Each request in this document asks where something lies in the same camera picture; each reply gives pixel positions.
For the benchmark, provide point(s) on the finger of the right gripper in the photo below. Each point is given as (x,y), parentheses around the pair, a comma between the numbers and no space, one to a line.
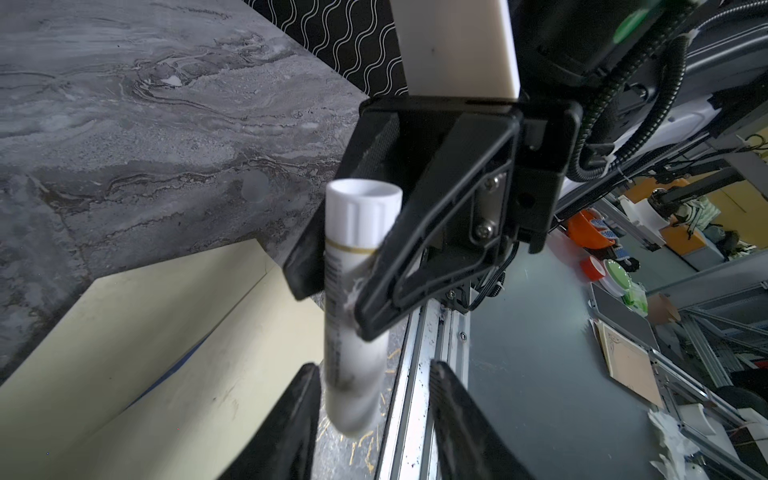
(358,210)

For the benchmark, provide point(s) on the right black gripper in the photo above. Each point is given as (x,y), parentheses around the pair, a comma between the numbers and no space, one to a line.
(476,175)

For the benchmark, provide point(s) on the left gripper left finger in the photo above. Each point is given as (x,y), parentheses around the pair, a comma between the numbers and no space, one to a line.
(283,446)

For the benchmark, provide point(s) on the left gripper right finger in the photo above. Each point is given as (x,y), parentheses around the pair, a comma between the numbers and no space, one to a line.
(467,445)

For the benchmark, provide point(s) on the white glue stick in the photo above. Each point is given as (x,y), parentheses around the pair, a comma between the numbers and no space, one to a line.
(354,368)

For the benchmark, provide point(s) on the cream yellow envelope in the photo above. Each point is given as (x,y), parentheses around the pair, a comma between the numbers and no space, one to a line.
(161,372)

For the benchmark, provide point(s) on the blue bordered white letter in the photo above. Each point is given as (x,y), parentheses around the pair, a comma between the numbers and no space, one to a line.
(170,371)

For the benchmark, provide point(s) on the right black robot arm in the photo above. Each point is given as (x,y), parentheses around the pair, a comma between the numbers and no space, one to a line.
(619,61)

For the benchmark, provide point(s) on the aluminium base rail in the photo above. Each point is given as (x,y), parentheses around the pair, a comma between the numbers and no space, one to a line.
(409,446)

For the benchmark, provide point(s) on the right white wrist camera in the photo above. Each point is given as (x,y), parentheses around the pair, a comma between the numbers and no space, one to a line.
(457,48)

